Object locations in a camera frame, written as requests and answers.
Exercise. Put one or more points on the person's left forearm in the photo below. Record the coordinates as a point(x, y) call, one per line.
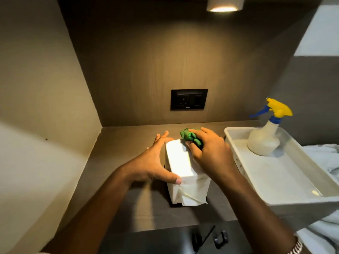
point(90, 216)

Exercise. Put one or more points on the person's left thumb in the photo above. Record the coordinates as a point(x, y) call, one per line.
point(169, 177)

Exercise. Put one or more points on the person's right hand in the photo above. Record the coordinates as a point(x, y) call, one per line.
point(214, 156)

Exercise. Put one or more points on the person's right forearm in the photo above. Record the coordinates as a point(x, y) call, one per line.
point(254, 216)

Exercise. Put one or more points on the black wall socket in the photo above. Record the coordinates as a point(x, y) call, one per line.
point(188, 99)

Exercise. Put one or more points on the white towel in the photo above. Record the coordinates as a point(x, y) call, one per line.
point(323, 161)

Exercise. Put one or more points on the green cleaning cloth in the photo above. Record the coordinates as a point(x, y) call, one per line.
point(191, 136)

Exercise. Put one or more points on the person's right thumb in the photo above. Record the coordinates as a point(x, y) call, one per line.
point(193, 153)

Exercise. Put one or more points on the white plastic tray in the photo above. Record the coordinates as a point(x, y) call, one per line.
point(280, 179)

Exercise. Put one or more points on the white ceiling lamp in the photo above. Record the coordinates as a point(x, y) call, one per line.
point(225, 3)

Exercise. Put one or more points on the white spray bottle yellow nozzle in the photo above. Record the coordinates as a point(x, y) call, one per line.
point(263, 141)

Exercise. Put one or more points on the person's left hand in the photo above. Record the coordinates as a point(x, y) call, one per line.
point(148, 166)

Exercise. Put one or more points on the person's left middle finger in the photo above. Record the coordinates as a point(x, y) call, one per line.
point(156, 140)

